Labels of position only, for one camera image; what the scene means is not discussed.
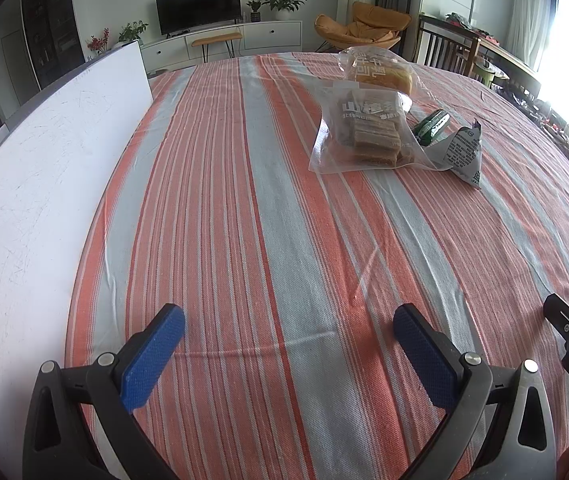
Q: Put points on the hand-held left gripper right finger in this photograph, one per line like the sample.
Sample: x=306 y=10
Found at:
x=424 y=360

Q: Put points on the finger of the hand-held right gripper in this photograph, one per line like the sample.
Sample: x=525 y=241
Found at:
x=561 y=317

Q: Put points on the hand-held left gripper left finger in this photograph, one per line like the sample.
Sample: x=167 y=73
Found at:
x=152 y=360

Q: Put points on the grey green triangular snack packet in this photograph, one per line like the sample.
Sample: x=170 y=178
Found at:
x=461 y=152

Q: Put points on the dark green snack packet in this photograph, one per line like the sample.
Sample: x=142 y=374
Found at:
x=432 y=125

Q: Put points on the clear bag of brown bars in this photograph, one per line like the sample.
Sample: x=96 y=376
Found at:
x=359 y=132

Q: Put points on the clear bag of bread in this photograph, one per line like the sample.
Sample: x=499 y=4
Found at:
x=379 y=72

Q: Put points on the striped orange grey tablecloth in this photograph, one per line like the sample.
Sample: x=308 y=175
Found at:
x=264 y=260

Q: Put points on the white board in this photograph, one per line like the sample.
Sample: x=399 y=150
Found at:
x=39 y=185

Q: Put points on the green bin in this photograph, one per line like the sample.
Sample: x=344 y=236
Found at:
x=487 y=76

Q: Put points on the wooden dining table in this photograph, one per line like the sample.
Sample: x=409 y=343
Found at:
x=509 y=57

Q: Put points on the wooden dining chair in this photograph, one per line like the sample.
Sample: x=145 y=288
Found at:
x=444 y=47

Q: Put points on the white sheer curtain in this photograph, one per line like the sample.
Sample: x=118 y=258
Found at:
x=525 y=5

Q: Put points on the red flower plant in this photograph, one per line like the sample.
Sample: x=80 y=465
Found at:
x=97 y=42

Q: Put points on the wooden top stool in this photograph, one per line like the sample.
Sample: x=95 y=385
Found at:
x=217 y=39

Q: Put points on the green potted plant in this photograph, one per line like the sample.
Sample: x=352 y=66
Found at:
x=132 y=32

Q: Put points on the orange lounge chair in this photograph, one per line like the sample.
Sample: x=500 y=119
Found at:
x=359 y=25

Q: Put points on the white television cabinet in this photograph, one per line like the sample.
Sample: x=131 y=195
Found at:
x=272 y=35

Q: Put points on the dark tall display cabinet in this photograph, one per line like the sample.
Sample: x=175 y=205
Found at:
x=49 y=25

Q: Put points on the black flat television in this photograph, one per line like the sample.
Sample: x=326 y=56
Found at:
x=198 y=6

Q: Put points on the small plant in dark pot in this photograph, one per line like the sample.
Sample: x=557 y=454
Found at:
x=254 y=11

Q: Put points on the leafy plant in white pot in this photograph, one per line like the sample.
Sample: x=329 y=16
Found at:
x=282 y=2

